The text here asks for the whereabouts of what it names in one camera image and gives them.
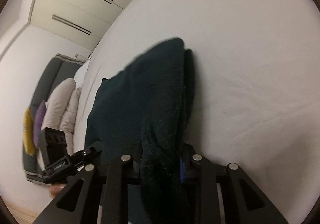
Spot dark green knit garment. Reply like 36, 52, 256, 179
85, 38, 195, 223

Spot left hand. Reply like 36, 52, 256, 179
49, 183, 66, 198

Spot yellow pillow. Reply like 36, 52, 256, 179
23, 107, 36, 156

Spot purple pillow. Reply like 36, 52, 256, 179
33, 100, 47, 148

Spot beige folded duvet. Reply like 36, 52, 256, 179
41, 78, 81, 155

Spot white bed sheet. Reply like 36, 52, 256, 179
74, 0, 319, 223

